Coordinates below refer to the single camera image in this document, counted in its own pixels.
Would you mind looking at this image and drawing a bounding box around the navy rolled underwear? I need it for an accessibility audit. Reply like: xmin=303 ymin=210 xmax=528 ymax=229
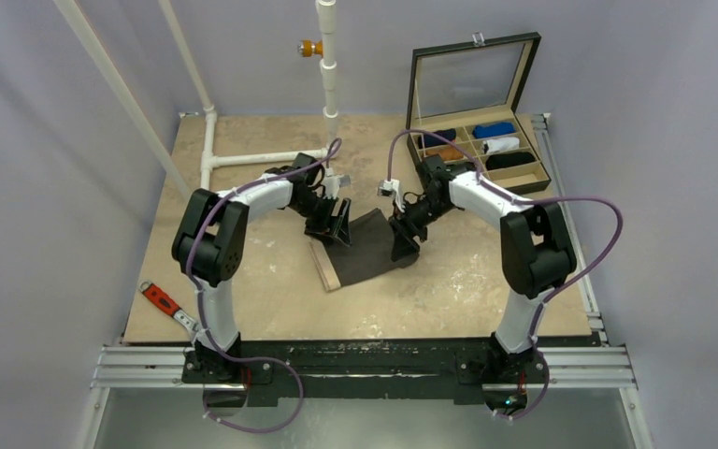
xmin=418 ymin=128 xmax=457 ymax=149

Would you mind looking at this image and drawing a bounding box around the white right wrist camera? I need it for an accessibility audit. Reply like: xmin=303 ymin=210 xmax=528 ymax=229
xmin=377 ymin=179 xmax=405 ymax=211

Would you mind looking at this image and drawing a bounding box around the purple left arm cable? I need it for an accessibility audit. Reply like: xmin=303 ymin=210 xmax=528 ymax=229
xmin=184 ymin=137 xmax=343 ymax=435

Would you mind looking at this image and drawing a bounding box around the white rolled underwear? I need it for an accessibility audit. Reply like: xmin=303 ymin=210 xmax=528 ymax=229
xmin=482 ymin=136 xmax=521 ymax=154

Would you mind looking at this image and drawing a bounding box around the black rolled underwear right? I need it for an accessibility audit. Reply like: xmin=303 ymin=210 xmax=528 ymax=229
xmin=485 ymin=152 xmax=537 ymax=171

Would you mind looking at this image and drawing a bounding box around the dark grey boxer underwear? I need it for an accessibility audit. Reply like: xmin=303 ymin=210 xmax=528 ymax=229
xmin=309 ymin=208 xmax=419 ymax=292

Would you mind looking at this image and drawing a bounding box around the orange knob on pipe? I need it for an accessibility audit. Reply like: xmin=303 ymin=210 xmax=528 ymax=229
xmin=297 ymin=39 xmax=323 ymax=58

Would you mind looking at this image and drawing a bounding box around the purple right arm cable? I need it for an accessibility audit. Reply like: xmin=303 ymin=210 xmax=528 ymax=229
xmin=387 ymin=128 xmax=625 ymax=423

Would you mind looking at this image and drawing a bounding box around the beige compartment organizer box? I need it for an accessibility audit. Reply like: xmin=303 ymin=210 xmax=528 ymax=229
xmin=405 ymin=32 xmax=552 ymax=195

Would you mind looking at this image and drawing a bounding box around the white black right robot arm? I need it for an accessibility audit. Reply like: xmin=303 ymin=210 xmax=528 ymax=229
xmin=378 ymin=155 xmax=577 ymax=381

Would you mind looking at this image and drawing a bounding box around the white pvc pipe frame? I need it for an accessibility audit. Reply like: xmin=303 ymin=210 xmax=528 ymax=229
xmin=54 ymin=1 xmax=339 ymax=196

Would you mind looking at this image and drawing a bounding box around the brown rolled underwear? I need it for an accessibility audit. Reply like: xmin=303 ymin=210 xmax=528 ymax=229
xmin=424 ymin=145 xmax=465 ymax=162

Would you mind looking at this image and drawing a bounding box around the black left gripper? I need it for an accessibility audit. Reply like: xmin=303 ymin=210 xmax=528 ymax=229
xmin=289 ymin=193 xmax=350 ymax=247

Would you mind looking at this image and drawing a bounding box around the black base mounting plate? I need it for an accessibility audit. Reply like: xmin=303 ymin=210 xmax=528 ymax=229
xmin=181 ymin=337 xmax=549 ymax=409

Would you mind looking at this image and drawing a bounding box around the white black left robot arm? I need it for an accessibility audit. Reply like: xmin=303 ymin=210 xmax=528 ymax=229
xmin=172 ymin=152 xmax=352 ymax=383

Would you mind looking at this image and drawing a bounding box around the blue rolled underwear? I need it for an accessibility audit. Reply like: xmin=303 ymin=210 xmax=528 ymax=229
xmin=472 ymin=122 xmax=516 ymax=139

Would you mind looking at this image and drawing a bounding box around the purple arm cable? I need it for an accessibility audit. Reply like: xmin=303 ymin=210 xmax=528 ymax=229
xmin=184 ymin=137 xmax=343 ymax=435
xmin=387 ymin=128 xmax=625 ymax=423

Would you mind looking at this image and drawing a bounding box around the red handled clamp tool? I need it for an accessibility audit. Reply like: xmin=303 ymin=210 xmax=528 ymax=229
xmin=137 ymin=281 xmax=200 ymax=337

